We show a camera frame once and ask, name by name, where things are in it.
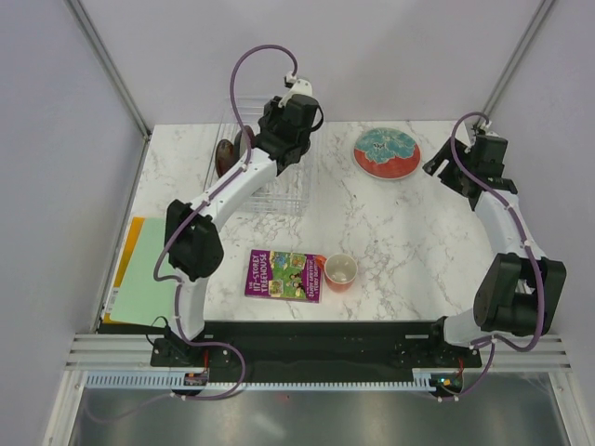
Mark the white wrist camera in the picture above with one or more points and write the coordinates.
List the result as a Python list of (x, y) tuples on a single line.
[(296, 86), (482, 127)]

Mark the orange mug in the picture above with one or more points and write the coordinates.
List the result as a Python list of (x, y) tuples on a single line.
[(339, 270)]

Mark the yellow folder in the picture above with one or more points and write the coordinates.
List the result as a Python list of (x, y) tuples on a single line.
[(126, 252)]

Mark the white slotted cable duct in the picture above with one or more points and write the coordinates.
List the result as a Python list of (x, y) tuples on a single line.
[(179, 380)]

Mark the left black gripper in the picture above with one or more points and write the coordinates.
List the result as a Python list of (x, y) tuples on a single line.
[(272, 111)]

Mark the dark rimmed cream plate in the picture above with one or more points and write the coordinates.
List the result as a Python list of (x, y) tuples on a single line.
[(242, 139)]

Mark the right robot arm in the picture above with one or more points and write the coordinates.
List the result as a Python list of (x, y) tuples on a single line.
[(518, 297)]

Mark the green folder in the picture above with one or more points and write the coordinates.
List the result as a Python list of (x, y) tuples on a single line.
[(141, 299)]

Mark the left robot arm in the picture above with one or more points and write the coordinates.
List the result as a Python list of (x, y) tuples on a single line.
[(193, 250)]

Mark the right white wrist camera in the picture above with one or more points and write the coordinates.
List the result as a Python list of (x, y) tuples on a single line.
[(482, 127)]

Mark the purple treehouse book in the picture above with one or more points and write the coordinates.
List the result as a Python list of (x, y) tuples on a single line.
[(280, 275)]

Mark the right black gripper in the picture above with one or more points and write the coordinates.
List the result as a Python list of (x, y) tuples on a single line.
[(443, 153)]

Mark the small red floral plate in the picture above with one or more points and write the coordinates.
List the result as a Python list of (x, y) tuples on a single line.
[(225, 157)]

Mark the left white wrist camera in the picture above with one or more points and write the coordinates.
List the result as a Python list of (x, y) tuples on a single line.
[(296, 86)]

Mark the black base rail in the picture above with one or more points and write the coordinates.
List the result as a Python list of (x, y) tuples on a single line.
[(315, 349)]

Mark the teal and red floral plate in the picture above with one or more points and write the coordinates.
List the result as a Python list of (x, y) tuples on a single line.
[(387, 153)]

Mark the white wire dish rack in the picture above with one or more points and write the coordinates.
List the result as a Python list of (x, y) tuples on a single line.
[(253, 184)]

